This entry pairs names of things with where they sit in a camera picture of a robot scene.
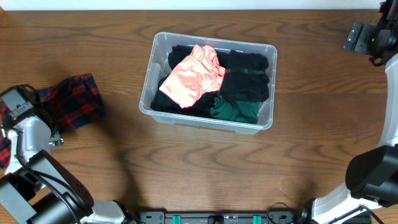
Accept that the black garment with band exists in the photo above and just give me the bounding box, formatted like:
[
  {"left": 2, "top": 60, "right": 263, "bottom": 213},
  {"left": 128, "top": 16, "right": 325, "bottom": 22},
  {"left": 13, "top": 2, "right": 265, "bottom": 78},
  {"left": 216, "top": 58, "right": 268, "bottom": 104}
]
[{"left": 219, "top": 50, "right": 270, "bottom": 103}]

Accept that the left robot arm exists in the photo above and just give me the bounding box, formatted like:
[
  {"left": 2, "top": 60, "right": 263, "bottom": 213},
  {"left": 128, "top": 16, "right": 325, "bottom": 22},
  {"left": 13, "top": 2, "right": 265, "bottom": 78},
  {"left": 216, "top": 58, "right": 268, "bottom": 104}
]
[{"left": 1, "top": 85, "right": 140, "bottom": 223}]

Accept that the large black garment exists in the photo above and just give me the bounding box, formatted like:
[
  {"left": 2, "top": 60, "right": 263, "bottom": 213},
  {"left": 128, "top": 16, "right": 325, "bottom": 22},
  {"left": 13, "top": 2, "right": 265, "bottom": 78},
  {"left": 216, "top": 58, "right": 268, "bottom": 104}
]
[{"left": 150, "top": 45, "right": 229, "bottom": 118}]

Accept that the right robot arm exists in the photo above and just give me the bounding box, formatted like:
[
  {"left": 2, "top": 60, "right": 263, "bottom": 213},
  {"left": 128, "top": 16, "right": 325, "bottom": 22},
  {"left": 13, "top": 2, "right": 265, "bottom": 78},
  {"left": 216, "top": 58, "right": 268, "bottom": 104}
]
[{"left": 298, "top": 0, "right": 397, "bottom": 223}]

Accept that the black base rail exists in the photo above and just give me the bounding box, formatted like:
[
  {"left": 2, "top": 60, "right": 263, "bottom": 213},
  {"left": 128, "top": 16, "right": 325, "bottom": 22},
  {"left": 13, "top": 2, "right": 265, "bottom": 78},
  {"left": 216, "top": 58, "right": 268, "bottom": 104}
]
[{"left": 136, "top": 210, "right": 373, "bottom": 224}]

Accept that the clear plastic storage bin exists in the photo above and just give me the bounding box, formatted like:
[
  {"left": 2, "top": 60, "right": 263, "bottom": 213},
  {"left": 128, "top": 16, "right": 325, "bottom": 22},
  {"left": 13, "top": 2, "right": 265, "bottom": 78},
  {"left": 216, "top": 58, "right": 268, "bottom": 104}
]
[{"left": 139, "top": 32, "right": 278, "bottom": 134}]

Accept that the red plaid flannel shirt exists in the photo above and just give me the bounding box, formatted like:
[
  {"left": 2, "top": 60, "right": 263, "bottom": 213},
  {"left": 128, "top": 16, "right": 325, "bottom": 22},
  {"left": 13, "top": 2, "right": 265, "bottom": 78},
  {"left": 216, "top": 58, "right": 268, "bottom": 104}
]
[{"left": 1, "top": 74, "right": 106, "bottom": 172}]

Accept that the pink garment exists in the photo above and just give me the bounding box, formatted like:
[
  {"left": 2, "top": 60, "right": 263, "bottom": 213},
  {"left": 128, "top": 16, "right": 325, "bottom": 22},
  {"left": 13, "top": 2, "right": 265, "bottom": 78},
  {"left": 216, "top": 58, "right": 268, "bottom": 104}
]
[{"left": 159, "top": 45, "right": 226, "bottom": 108}]

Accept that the dark green shirt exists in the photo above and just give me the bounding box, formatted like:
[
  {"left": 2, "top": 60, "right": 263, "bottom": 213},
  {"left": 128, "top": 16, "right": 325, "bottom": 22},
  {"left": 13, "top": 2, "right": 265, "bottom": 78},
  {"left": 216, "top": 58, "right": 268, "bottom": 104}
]
[{"left": 210, "top": 97, "right": 259, "bottom": 124}]

